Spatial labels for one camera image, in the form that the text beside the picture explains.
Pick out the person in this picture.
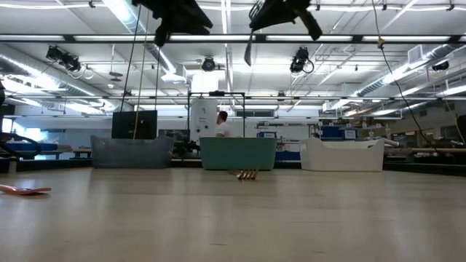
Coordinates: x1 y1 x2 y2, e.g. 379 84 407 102
215 110 232 138

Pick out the yellow and black cable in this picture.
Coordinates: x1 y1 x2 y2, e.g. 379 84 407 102
370 0 440 152

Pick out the orange-handled utensil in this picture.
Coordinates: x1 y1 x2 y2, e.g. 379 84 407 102
0 183 52 197

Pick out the thin black cable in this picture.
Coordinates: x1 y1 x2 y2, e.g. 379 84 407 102
119 0 142 112

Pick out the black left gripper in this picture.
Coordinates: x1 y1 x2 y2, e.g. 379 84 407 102
132 0 214 48

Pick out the teal plastic bin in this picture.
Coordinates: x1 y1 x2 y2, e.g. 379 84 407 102
199 136 278 172

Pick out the white plastic bin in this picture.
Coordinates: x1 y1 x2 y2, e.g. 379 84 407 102
299 137 386 172

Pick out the grey plastic bin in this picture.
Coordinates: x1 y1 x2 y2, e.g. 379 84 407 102
90 135 175 170

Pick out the black overhead rig beam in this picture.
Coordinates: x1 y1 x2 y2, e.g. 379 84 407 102
0 33 466 45

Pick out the black monitor on stand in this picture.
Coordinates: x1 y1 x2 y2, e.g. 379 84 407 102
111 109 159 140

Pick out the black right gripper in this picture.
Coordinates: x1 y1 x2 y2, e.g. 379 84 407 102
248 0 323 42

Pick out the gold fork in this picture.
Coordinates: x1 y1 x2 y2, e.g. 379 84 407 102
226 167 260 181

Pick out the black metal rack frame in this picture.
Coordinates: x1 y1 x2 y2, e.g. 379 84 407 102
186 90 246 139

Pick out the white cylindrical tank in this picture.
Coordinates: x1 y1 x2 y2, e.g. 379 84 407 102
189 97 218 143

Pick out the wooden-top workbench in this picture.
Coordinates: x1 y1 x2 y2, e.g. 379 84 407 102
384 146 466 154

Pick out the black ceiling spotlight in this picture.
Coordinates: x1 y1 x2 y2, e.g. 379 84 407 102
289 46 315 74
45 45 83 73
201 55 217 73

